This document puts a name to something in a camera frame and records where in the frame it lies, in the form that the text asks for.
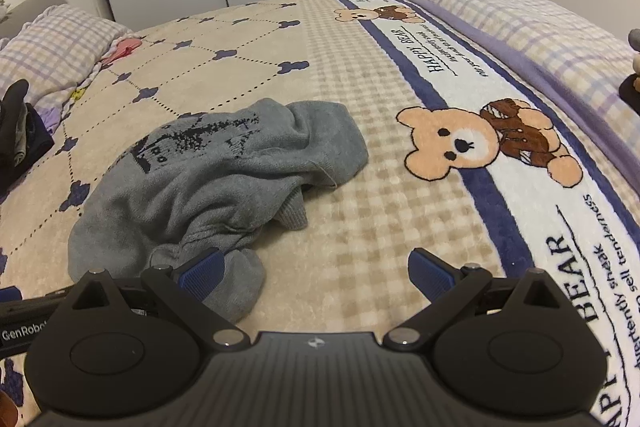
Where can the dark and tan stuffed toy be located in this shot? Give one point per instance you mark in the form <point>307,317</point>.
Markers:
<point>632,89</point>

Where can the lavender cloth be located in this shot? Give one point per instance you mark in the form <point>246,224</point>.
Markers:
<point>52,119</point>

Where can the checked purple quilt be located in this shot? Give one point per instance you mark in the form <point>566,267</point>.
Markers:
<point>500,17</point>

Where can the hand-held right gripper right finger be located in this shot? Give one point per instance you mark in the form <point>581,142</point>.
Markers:
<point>430,271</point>

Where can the grey headboard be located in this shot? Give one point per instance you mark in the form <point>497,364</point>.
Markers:
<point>35,4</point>

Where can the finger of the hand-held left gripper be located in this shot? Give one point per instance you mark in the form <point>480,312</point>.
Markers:
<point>10,295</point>

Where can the printed bear blanket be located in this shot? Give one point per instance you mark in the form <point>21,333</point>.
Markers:
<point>350,107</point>

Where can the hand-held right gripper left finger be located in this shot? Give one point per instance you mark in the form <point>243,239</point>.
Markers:
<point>202,271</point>

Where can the black folded garment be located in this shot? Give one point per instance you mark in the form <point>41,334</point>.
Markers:
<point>20,127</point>

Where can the grey knit sweater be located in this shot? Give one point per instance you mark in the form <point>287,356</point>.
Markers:
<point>210,177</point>

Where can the pink cloth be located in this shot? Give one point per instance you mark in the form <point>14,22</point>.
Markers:
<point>122,49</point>

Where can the checked purple pillow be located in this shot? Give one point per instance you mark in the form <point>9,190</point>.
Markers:
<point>55,42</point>

